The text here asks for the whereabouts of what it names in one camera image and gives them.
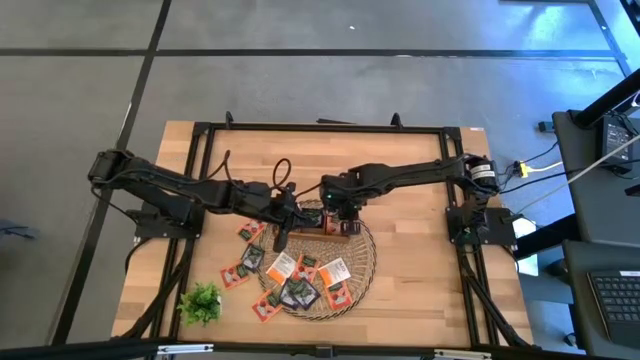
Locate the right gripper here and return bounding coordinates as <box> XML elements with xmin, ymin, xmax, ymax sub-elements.
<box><xmin>319</xmin><ymin>172</ymin><xmax>371</xmax><ymax>237</ymax></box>

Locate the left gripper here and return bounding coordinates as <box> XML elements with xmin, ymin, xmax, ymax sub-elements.
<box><xmin>263</xmin><ymin>182</ymin><xmax>310</xmax><ymax>254</ymax></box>

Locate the white and orange tea packet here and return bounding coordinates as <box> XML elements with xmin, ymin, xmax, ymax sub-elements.
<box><xmin>317</xmin><ymin>257</ymin><xmax>353</xmax><ymax>289</ymax></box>
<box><xmin>265</xmin><ymin>251</ymin><xmax>298</xmax><ymax>286</ymax></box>

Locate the round woven straw placemat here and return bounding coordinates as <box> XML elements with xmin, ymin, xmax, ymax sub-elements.
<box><xmin>257</xmin><ymin>199</ymin><xmax>378</xmax><ymax>322</ymax></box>

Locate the wooden organizer box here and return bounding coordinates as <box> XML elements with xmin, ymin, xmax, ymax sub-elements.
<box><xmin>287</xmin><ymin>212</ymin><xmax>351</xmax><ymax>245</ymax></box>

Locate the small green potted plant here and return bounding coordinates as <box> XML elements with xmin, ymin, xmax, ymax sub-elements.
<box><xmin>177</xmin><ymin>282</ymin><xmax>224</xmax><ymax>329</ymax></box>

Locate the black desk leg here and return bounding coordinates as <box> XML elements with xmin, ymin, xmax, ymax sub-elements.
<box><xmin>512</xmin><ymin>214</ymin><xmax>576</xmax><ymax>261</ymax></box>

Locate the black horizontal beam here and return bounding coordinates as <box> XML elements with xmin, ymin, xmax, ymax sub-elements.
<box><xmin>0</xmin><ymin>338</ymin><xmax>640</xmax><ymax>360</ymax></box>

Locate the dark grey desk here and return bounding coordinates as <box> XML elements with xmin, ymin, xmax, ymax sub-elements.
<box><xmin>552</xmin><ymin>109</ymin><xmax>640</xmax><ymax>249</ymax></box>
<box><xmin>562</xmin><ymin>239</ymin><xmax>640</xmax><ymax>359</ymax></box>

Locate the black electronic device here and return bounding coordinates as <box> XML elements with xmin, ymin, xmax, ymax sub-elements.
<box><xmin>599</xmin><ymin>115</ymin><xmax>634</xmax><ymax>174</ymax></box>

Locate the black keyboard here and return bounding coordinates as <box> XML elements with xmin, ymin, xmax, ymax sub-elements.
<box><xmin>587</xmin><ymin>269</ymin><xmax>640</xmax><ymax>351</ymax></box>

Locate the black diagonal bar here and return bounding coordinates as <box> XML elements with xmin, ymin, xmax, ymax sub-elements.
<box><xmin>569</xmin><ymin>67</ymin><xmax>640</xmax><ymax>130</ymax></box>

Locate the black metal rig frame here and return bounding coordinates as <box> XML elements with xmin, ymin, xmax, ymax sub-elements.
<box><xmin>119</xmin><ymin>110</ymin><xmax>536</xmax><ymax>351</ymax></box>

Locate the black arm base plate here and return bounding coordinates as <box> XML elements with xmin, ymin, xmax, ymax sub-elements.
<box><xmin>127</xmin><ymin>199</ymin><xmax>204</xmax><ymax>240</ymax></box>
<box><xmin>446</xmin><ymin>207</ymin><xmax>517</xmax><ymax>246</ymax></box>

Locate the silver metal bracket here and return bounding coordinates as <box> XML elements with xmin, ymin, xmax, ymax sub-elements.
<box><xmin>433</xmin><ymin>348</ymin><xmax>494</xmax><ymax>360</ymax></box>
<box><xmin>157</xmin><ymin>343</ymin><xmax>215</xmax><ymax>355</ymax></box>

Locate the yellow plug cable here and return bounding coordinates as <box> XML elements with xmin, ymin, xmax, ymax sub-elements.
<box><xmin>517</xmin><ymin>160</ymin><xmax>565</xmax><ymax>179</ymax></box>

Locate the white cable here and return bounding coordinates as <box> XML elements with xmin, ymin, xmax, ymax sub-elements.
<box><xmin>522</xmin><ymin>141</ymin><xmax>640</xmax><ymax>209</ymax></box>

